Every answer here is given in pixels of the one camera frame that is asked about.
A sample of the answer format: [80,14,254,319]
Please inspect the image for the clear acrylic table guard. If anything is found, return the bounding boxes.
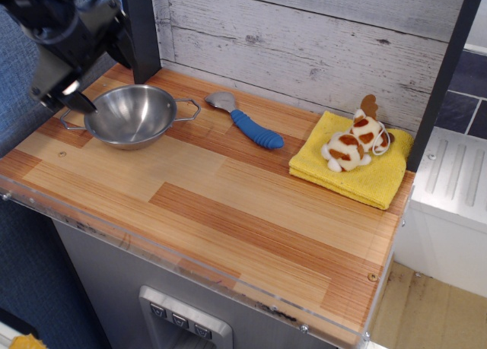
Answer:
[1,167,413,348]

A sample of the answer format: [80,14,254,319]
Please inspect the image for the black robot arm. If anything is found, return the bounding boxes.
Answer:
[1,0,135,114]

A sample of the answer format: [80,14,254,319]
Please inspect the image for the metal bowl with handles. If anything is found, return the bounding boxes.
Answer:
[60,84,180,150]

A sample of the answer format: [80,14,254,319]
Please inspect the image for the brown white plush toy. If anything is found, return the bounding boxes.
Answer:
[321,94,395,173]

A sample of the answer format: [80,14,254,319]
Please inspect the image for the grey toy fridge cabinet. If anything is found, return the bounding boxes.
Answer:
[54,222,331,348]

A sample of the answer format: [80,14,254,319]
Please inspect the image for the yellow object bottom left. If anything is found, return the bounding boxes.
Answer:
[8,335,47,349]

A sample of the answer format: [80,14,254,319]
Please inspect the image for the dark grey right post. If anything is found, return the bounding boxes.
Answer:
[406,0,482,173]

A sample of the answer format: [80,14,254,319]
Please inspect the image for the blue handled metal scoop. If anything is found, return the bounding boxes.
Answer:
[205,91,285,150]

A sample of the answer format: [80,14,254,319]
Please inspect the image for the yellow folded cloth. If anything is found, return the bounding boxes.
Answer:
[289,112,413,210]

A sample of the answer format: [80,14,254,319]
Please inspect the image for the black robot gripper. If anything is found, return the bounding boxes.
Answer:
[29,0,133,113]

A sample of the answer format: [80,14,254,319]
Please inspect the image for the silver dispenser button panel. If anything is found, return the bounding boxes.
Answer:
[138,285,234,348]

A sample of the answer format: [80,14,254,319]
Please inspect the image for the white cabinet at right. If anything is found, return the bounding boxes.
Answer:
[394,128,486,296]

